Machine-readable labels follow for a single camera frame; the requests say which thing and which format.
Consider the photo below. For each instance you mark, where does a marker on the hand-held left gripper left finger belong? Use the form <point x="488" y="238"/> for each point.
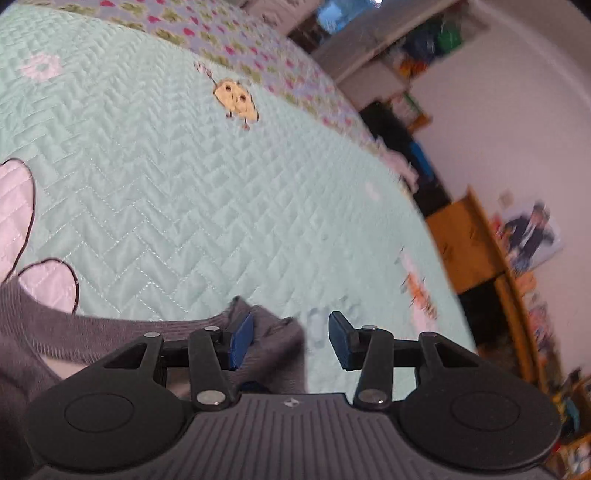
<point x="241" y="339"/>

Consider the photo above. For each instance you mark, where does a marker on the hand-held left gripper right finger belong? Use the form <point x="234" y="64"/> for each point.
<point x="340" y="339"/>

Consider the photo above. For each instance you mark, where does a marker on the grey sweater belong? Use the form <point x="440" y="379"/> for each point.
<point x="37" y="350"/>

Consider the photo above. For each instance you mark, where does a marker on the wooden desk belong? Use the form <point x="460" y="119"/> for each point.
<point x="466" y="244"/>

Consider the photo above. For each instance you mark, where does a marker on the green quilted bee bedspread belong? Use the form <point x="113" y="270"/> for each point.
<point x="207" y="184"/>

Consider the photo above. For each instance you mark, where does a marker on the blue cloth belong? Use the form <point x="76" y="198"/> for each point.
<point x="421" y="159"/>

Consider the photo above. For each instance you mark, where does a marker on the uniformed figure photo print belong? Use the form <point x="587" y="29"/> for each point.
<point x="531" y="235"/>

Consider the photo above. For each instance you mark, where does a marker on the black suitcase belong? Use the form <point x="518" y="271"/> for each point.
<point x="388" y="124"/>

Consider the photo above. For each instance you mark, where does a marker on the green and white box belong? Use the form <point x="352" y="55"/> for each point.
<point x="412" y="108"/>

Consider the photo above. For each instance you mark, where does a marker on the white door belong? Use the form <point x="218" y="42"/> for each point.
<point x="369" y="50"/>

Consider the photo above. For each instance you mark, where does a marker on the blue bag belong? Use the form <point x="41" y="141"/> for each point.
<point x="420" y="46"/>

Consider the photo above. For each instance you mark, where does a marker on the green bag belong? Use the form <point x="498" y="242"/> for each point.
<point x="449" y="37"/>

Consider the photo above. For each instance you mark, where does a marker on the wall switch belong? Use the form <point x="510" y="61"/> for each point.
<point x="506" y="198"/>

